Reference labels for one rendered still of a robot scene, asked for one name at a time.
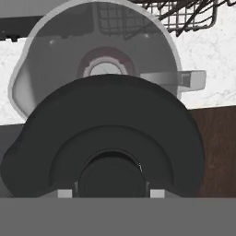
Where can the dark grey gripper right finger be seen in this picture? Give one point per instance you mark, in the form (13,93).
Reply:
(157,193)

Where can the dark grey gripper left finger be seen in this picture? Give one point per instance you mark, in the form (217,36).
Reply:
(64,193)

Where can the clear grey blender jar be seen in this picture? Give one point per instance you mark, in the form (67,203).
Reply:
(55,61)

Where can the brown wooden cupboard front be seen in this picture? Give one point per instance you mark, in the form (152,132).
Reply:
(219,147)

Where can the dark grey appliance front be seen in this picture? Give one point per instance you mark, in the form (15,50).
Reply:
(9,135)

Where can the black flat appliance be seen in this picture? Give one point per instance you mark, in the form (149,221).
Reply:
(12,27)

